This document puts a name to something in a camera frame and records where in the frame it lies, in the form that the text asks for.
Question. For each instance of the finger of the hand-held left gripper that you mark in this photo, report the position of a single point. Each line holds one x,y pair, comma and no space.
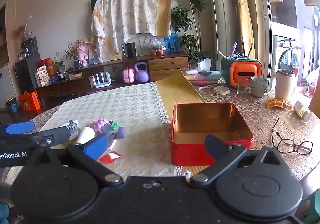
20,127
55,136

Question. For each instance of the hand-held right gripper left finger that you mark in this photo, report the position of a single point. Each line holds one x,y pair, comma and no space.
96,146

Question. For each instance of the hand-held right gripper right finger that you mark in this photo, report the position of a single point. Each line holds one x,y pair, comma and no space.
217,145

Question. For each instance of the white thread spool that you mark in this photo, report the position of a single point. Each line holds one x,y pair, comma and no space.
86,135

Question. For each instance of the red packet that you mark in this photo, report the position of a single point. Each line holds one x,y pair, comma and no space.
110,157

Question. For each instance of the white sunglasses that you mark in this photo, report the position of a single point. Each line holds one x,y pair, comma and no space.
72,125

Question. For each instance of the red metal tin box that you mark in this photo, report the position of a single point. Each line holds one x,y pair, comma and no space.
195,154

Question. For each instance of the pink comb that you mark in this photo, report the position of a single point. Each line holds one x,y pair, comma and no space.
113,144

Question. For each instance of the purple spiky toy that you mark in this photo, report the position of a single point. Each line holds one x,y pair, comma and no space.
100,125

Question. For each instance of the dark blue bin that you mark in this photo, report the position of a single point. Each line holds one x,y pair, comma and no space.
12,105

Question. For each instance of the orange gift bag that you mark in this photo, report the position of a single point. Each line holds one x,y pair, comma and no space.
29,102

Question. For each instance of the green pushpin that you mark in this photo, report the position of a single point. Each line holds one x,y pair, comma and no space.
115,125

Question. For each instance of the purple plastic piece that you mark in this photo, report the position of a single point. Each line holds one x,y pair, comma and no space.
121,132

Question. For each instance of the floral lace tablecloth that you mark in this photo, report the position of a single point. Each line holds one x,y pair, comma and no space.
257,119

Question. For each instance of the cream quilted table mat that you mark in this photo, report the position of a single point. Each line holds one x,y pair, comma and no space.
130,109

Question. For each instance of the black cabinet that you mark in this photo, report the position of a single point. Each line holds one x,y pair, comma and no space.
25,74

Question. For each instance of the white round lid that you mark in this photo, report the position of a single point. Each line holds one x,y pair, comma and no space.
221,90

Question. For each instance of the brown and white snack box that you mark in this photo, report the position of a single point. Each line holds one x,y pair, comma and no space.
43,76

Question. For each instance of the pink strip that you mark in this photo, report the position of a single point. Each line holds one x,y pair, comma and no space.
205,86

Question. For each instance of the clear drinking glass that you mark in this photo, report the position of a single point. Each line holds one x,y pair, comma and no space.
241,86

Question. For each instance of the yellow and white small box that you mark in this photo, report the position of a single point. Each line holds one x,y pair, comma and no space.
75,76

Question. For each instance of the white router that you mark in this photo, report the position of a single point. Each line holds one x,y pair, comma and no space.
101,81

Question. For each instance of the pale green mug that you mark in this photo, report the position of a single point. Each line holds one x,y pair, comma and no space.
258,82
258,94

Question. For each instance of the yellow table mat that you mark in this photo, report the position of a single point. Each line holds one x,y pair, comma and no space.
177,91

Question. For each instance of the dark red framed eyeglasses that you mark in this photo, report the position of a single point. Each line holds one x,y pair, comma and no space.
285,146

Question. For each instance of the small potted plant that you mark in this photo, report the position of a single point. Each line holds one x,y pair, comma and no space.
59,64

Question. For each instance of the orange snack packet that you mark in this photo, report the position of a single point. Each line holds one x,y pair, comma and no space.
277,104

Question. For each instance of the pink toy case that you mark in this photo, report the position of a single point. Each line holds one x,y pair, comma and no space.
128,76

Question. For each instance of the black coffee machine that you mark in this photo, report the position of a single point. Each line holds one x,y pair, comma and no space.
30,46

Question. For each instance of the white plant pot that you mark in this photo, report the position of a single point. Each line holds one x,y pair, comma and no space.
205,64

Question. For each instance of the orange and green tissue box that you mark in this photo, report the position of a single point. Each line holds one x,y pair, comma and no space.
246,67

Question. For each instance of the leafy plant in patterned vase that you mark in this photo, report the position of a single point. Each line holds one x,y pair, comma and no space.
73,54

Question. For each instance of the purple kettlebell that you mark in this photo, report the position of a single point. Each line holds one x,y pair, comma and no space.
142,74

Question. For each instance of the pink plush doll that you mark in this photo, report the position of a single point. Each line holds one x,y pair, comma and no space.
83,52

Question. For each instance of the white jug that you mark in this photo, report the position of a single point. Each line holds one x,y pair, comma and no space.
283,86

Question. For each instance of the white tube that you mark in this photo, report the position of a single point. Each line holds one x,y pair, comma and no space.
222,54

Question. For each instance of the white pill bottle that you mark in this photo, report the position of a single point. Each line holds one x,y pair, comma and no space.
302,111

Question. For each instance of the wooden sideboard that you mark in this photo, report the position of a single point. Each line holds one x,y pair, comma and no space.
167,62

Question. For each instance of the dried flower bunch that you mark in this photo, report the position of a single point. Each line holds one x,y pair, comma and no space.
23,30

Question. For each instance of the pale marker pen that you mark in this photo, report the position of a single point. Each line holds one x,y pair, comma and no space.
234,49

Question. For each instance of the black speaker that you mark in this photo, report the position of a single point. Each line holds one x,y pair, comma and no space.
130,50

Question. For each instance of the white washing machine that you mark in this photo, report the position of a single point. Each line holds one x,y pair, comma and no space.
287,59

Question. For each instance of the blue printed bag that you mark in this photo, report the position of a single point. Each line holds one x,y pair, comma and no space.
172,43

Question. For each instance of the green chair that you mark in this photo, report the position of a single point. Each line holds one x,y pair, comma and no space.
312,209

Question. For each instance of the clear plastic bag of fruit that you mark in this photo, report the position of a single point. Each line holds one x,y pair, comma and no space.
157,45

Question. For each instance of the black television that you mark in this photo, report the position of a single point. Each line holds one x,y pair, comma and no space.
93,2

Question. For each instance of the floral draped cloth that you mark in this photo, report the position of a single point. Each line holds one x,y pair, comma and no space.
130,9

